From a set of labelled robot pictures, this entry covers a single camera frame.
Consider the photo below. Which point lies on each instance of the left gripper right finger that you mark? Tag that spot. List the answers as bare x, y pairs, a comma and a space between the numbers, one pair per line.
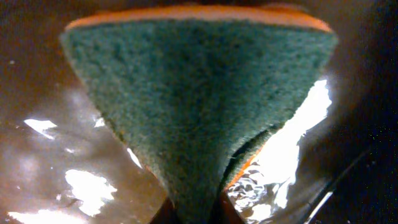
227, 213

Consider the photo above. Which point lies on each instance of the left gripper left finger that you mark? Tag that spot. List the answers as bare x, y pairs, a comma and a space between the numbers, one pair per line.
166, 214

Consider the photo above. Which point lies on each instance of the green and orange sponge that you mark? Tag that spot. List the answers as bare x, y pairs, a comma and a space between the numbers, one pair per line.
187, 87

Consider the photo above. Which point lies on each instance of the small black tray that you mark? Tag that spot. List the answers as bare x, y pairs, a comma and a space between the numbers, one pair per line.
62, 163

